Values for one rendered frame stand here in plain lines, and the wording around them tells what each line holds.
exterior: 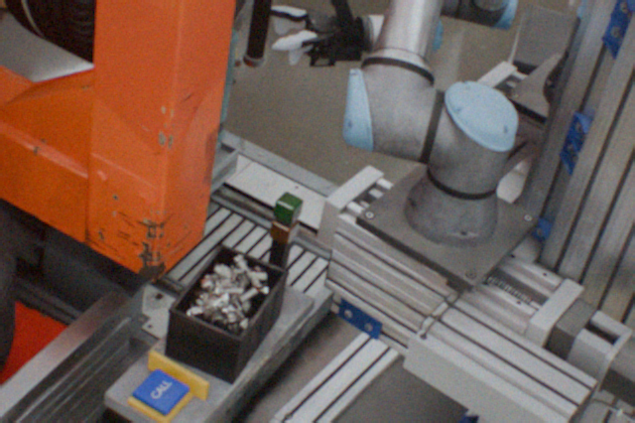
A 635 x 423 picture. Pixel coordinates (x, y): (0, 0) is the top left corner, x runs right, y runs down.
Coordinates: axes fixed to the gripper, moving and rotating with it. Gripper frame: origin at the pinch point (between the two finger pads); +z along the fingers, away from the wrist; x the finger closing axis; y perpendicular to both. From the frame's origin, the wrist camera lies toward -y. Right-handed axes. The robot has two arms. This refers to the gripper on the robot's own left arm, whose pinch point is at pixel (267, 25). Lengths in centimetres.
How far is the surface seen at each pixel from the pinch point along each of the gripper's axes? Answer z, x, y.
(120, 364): 28, -28, 61
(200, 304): 19, -46, 27
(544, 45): -102, 66, 49
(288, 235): 0.4, -33.5, 23.4
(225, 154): -9, 46, 68
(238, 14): -4.0, 34.6, 19.3
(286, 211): 1.4, -32.8, 18.2
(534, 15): -106, 82, 49
